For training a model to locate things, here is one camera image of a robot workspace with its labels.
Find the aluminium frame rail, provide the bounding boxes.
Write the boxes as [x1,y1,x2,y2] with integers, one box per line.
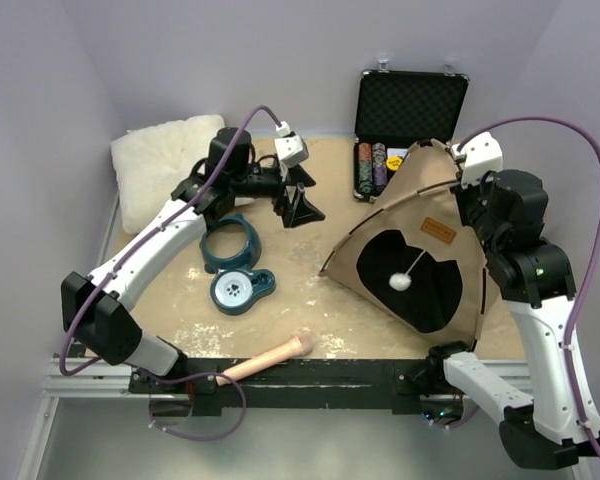
[17,199,131,480]

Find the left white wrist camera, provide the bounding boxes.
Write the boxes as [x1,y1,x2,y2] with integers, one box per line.
[274,121,309,168]

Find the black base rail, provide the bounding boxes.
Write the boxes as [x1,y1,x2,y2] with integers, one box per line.
[129,358,462,416]

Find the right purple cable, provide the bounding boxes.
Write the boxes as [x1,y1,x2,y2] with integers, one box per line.
[454,116,600,480]

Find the white fluffy pillow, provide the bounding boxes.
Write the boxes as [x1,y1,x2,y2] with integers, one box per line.
[110,114,225,235]

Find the white pompom toy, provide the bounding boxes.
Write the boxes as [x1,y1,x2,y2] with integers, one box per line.
[388,251,425,292]

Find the black poker chip case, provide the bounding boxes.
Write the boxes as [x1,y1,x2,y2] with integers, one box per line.
[353,61,470,202]

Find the teal double pet bowl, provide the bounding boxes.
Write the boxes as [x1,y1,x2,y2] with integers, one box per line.
[199,213,276,316]

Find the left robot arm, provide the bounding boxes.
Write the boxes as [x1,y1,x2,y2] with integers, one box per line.
[61,124,325,392]

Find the tan fabric pet tent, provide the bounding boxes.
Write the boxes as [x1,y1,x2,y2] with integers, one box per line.
[320,140,498,348]

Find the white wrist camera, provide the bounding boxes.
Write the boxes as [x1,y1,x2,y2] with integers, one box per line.
[451,132,503,189]
[274,121,309,168]

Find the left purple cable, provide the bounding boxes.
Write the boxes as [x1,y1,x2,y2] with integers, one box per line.
[58,104,289,377]

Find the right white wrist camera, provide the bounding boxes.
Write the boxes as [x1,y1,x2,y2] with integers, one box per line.
[451,132,503,189]

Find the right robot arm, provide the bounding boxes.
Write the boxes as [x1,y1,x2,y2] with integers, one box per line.
[422,170,600,470]

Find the beige plastic handle toy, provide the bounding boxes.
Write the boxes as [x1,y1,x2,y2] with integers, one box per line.
[216,333,314,386]

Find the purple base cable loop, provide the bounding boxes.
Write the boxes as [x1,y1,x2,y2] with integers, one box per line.
[148,372,248,441]

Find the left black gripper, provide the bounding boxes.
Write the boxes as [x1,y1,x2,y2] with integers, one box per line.
[232,161,326,228]

